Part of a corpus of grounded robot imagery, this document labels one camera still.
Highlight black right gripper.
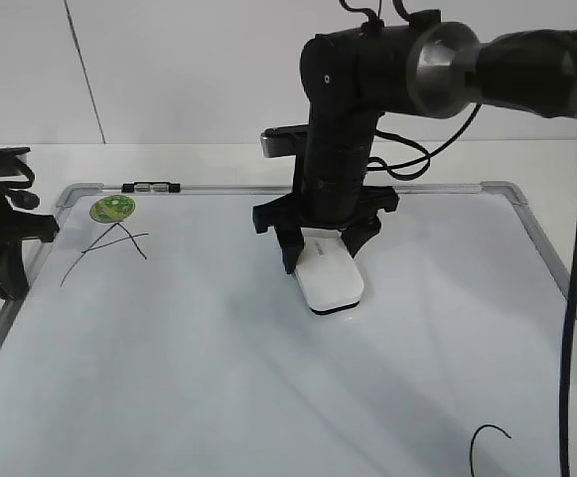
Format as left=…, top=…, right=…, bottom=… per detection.
left=252, top=111, right=398, bottom=274

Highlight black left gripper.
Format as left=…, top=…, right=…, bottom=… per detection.
left=0, top=146, right=59, bottom=300

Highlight white board eraser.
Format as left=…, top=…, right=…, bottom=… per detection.
left=294, top=235, right=364, bottom=315

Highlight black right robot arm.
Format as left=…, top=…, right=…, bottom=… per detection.
left=252, top=10, right=577, bottom=272

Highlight green round magnet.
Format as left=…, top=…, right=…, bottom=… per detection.
left=89, top=195, right=136, bottom=224

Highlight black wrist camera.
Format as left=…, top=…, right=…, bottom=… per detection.
left=260, top=124, right=308, bottom=158

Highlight white board with aluminium frame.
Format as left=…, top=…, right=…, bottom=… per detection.
left=0, top=182, right=565, bottom=476

